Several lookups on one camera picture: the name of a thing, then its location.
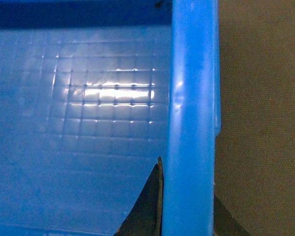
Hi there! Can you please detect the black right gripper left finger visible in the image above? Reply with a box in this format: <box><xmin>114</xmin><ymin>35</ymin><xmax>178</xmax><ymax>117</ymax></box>
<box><xmin>114</xmin><ymin>157</ymin><xmax>164</xmax><ymax>236</ymax></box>

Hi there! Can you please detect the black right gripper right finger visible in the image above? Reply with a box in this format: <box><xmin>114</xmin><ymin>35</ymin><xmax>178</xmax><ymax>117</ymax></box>
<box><xmin>213</xmin><ymin>195</ymin><xmax>251</xmax><ymax>236</ymax></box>

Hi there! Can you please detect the blue plastic crate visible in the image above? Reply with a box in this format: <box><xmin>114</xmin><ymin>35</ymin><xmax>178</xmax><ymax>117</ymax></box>
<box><xmin>0</xmin><ymin>0</ymin><xmax>221</xmax><ymax>236</ymax></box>

